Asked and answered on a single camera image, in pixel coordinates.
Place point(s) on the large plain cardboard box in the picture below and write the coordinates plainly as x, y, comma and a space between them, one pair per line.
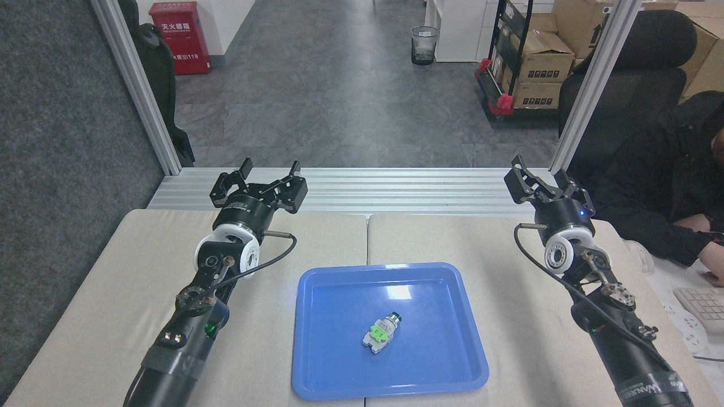
582, 25

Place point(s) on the white cabinet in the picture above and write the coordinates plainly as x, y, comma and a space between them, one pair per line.
458, 28

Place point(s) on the blue plastic tray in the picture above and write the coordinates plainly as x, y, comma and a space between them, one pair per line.
430, 362

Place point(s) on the silver aluminium rail frame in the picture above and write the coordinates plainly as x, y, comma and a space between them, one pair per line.
362, 189

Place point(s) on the person's hand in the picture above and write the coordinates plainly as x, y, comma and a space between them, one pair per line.
693, 223
715, 263

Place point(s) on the black cart with red corners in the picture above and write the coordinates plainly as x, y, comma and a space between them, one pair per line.
498, 85

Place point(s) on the green and white switch part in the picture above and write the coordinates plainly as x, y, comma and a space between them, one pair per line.
380, 336

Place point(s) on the white lace cloth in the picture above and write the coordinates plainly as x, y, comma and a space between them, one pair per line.
673, 277

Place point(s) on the red fire extinguisher box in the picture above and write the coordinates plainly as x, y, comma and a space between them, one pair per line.
181, 37

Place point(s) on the cardboard box with black print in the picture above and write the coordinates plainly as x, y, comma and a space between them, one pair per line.
543, 56

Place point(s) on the flat cardboard box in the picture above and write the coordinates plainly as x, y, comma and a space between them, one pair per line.
537, 95

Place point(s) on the silver aluminium post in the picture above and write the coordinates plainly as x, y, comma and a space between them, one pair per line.
594, 85
141, 90

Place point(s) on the beige table pad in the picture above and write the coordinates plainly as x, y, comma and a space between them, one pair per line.
509, 294
113, 271

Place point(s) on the black high-back office chair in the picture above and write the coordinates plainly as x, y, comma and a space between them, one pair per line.
645, 85

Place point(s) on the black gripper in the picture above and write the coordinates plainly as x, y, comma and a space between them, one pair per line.
563, 216
244, 210

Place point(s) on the person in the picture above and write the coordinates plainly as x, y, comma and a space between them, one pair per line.
662, 181

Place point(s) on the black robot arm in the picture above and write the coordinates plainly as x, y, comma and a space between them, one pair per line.
628, 350
186, 339

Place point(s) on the black mesh trash bin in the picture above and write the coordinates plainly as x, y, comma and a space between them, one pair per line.
424, 46

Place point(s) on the beige keyboard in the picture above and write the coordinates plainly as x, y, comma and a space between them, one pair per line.
704, 305

